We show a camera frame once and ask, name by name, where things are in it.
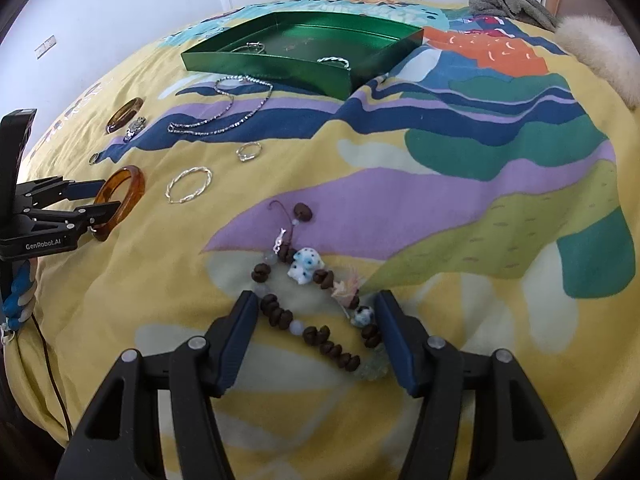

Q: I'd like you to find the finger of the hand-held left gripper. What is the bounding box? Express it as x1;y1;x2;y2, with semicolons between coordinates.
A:
20;201;123;232
15;176;108;208

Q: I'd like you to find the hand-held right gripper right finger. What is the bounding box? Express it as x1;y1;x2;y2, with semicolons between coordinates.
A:
374;290;583;480

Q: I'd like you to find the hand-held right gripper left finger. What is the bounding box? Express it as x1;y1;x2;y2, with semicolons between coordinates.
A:
55;290;261;480

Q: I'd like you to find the thick amber bangle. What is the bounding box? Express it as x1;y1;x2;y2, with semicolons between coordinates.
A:
92;165;147;242

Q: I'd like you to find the silver wristwatch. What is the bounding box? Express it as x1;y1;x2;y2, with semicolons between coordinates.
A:
122;116;148;142

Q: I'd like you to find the brown beaded charm bracelet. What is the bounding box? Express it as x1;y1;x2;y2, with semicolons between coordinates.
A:
250;201;390;381

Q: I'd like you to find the green tray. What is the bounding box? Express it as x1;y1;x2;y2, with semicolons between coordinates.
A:
181;11;426;101

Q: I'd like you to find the thin amber bangle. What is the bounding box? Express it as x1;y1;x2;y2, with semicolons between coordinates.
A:
106;97;145;135

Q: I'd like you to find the yellow dinosaur printed blanket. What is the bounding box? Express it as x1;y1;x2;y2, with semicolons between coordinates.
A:
2;0;640;480

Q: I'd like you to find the fluffy cream pillow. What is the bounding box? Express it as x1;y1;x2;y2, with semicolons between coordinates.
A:
556;16;640;111

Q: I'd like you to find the grey fleece cloth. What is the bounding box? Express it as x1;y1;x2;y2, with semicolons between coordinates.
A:
468;0;558;32

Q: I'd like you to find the black cable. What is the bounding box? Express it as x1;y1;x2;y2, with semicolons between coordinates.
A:
30;310;73;441

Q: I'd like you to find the silver bead necklace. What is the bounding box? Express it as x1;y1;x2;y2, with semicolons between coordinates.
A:
167;75;274;137

